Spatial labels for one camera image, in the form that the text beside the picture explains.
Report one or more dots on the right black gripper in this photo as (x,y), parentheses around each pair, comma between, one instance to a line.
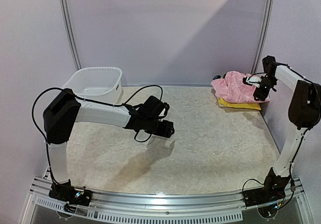
(261,91)

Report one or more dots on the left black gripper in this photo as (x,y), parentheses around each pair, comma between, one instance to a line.
(166,130)

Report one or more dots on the pink garment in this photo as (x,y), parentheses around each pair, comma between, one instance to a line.
(232,89)

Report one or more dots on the navy blue tank top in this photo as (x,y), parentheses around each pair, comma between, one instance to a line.
(216,77)

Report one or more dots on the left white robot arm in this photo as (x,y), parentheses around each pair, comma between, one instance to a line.
(60,116)

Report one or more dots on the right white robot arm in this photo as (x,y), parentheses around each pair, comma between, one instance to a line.
(303,113)

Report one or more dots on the white plastic laundry basket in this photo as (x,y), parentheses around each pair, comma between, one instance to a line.
(97,83)

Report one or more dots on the folded yellow shirt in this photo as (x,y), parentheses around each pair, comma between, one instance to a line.
(252,106)

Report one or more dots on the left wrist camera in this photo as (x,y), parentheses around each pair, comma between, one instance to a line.
(165,110)

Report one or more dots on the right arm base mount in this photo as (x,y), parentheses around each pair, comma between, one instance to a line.
(258,196)

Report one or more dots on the aluminium front rail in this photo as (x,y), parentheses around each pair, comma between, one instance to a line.
(113,207)

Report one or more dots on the right aluminium frame post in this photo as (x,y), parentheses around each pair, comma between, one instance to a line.
(263,34)

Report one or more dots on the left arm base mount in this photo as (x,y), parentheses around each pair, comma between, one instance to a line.
(71,194)

